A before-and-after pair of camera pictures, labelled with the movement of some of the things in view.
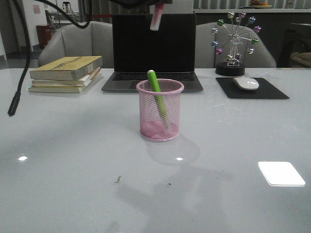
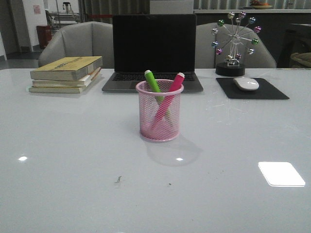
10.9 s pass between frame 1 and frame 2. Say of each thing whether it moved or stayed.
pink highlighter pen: moved
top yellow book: stayed
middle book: stayed
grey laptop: stayed
